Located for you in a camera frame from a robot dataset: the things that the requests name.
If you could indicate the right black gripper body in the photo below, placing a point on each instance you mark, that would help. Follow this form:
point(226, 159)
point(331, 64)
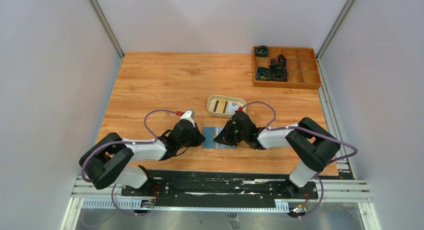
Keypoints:
point(230, 134)

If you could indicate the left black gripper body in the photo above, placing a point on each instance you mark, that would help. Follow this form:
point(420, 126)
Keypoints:
point(193, 136)

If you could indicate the white printed card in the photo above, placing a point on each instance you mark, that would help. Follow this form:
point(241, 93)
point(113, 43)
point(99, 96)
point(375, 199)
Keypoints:
point(232, 107)

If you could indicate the cream oval tray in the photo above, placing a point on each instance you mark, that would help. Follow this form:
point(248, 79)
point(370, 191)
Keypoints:
point(211, 101)

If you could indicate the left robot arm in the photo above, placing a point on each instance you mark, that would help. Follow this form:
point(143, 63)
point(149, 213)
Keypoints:
point(108, 162)

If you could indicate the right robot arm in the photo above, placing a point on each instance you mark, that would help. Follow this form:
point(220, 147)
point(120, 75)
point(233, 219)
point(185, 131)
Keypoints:
point(314, 145)

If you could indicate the gold card with black stripe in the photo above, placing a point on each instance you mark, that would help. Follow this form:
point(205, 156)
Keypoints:
point(220, 106)

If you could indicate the rolled blue belt lower left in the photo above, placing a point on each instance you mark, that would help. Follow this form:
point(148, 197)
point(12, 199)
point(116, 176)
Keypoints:
point(262, 74)

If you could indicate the rolled black belt lower centre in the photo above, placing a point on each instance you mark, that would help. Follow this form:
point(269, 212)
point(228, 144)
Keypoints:
point(278, 73)

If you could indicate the rolled dark belt centre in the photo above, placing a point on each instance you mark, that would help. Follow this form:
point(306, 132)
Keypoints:
point(279, 60)

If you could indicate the rolled dark belt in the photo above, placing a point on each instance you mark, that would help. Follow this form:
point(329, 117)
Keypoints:
point(279, 60)
point(261, 51)

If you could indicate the rolled dark belt top left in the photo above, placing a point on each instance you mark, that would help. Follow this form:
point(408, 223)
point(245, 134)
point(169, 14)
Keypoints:
point(261, 51)

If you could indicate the wooden compartment box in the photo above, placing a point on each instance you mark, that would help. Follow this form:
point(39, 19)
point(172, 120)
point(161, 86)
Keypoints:
point(301, 63)

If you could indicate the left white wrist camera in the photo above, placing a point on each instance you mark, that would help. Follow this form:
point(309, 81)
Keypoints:
point(188, 116)

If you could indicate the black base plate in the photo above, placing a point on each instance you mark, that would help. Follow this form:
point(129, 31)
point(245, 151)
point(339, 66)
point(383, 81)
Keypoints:
point(218, 189)

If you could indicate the aluminium rail frame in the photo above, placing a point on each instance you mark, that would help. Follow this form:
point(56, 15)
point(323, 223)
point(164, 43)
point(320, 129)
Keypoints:
point(334, 191)

